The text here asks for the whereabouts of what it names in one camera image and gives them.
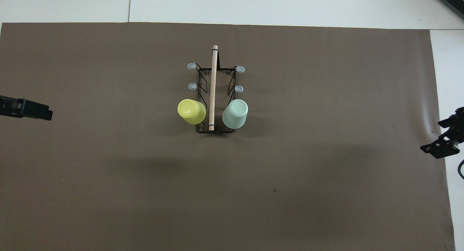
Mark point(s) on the green plastic cup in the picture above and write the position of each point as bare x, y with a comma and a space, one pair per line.
235, 115

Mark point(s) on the yellow plastic cup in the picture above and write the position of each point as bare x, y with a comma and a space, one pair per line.
191, 111

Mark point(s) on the brown table mat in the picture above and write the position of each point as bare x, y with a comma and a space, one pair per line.
108, 189

